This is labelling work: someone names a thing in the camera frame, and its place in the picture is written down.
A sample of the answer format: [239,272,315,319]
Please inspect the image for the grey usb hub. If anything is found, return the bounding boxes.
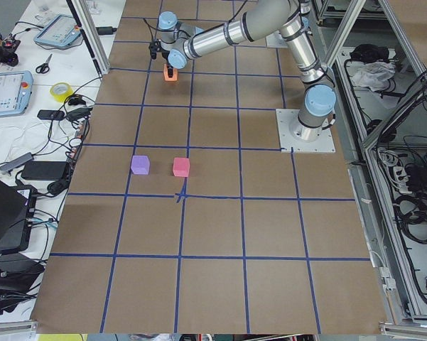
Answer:
[0,152,33,173]

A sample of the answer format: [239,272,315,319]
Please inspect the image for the pink foam block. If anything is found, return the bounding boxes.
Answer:
[173,157,190,178]

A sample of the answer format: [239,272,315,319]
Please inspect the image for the blue teach pendant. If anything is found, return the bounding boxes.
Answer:
[0,70,33,117]
[33,14,81,50]

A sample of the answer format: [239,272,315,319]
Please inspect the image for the brown paper table cover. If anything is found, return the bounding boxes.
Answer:
[32,1,387,335]

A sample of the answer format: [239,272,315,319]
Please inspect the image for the orange foam block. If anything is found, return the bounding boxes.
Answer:
[163,63,178,82]

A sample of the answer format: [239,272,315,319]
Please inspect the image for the aluminium frame post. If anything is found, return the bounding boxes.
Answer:
[66,0,110,77]

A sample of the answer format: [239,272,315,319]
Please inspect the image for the upper blue teach pendant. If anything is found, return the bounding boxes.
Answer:
[33,14,81,50]

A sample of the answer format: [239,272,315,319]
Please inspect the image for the lower blue teach pendant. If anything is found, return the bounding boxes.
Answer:
[0,70,33,117]

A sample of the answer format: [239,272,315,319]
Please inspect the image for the purple foam block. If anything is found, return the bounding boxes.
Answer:
[131,155,151,175]

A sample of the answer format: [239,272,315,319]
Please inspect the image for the small black adapter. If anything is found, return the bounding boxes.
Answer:
[37,109,65,121]

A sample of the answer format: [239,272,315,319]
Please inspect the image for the black laptop power brick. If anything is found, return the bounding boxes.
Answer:
[21,161,67,180]

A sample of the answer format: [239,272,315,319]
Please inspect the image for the black handled scissors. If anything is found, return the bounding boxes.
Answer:
[35,54,53,75]

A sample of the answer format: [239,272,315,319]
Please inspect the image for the crumpled white cloth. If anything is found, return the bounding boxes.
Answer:
[351,61,396,91]

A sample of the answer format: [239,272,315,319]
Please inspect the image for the yellow tape roll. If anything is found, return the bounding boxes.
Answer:
[50,82,74,103]

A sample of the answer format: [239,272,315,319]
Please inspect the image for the black monitor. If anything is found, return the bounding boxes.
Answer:
[0,181,36,254]

